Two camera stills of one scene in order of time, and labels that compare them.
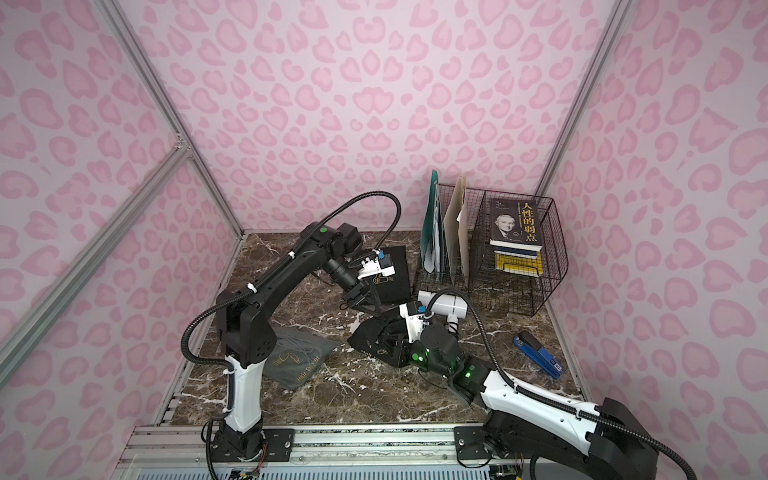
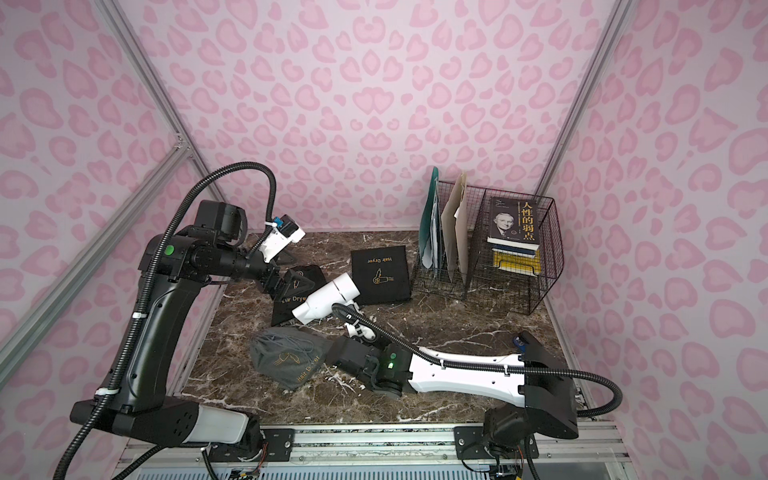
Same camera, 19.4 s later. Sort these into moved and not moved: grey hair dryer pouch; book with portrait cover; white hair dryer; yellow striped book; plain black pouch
Moved: plain black pouch; white hair dryer
Not moved: book with portrait cover; grey hair dryer pouch; yellow striped book
